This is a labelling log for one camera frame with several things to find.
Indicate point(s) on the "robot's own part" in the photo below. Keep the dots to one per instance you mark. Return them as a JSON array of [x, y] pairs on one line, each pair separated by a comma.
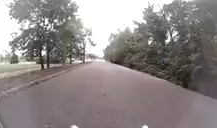
[[145, 126], [74, 126]]

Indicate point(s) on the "dense green wood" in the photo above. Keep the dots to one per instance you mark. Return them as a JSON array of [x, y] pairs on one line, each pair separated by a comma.
[[169, 50]]

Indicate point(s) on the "green grass field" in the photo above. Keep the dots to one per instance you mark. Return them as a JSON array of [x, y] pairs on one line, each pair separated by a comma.
[[12, 67]]

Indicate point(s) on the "reddish grey asphalt road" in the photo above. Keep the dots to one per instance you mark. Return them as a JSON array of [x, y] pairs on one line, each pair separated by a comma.
[[106, 100]]

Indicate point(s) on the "brown dirt verge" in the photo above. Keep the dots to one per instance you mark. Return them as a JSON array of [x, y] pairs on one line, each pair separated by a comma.
[[21, 80]]

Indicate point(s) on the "small dark conifer tree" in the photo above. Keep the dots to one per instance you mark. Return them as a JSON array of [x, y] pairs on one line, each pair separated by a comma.
[[14, 59]]

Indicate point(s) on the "pale kerb strip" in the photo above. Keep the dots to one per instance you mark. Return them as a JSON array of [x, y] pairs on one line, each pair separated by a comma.
[[32, 82]]

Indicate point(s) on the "row of trees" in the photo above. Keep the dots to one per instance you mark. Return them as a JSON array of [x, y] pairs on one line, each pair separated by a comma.
[[49, 33]]

